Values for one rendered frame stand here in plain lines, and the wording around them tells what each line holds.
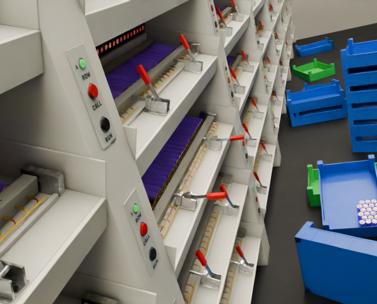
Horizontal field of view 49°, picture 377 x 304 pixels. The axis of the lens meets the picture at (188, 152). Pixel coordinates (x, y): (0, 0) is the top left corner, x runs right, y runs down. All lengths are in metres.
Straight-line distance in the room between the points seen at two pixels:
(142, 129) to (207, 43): 0.51
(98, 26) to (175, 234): 0.38
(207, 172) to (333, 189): 0.80
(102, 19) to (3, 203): 0.27
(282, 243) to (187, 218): 0.78
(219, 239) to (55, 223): 0.63
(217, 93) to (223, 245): 0.42
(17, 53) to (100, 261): 0.29
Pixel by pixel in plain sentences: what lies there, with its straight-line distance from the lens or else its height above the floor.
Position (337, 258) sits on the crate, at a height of 0.16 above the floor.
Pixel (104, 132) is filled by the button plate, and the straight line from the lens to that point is 0.51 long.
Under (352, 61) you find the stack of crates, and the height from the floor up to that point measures 0.43.
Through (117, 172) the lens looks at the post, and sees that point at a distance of 0.53.
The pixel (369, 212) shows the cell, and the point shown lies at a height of 0.08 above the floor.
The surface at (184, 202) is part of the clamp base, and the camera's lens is 0.80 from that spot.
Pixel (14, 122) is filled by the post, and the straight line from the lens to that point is 0.52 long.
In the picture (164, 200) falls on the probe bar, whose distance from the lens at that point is 0.78.
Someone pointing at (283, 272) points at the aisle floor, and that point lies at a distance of 1.41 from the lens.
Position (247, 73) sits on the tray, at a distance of 1.66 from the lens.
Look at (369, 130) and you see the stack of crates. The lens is 1.99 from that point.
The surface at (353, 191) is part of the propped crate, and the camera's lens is 1.63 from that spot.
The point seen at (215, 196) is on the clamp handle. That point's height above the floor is 0.54.
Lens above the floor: 0.92
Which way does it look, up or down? 22 degrees down
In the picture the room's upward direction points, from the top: 16 degrees counter-clockwise
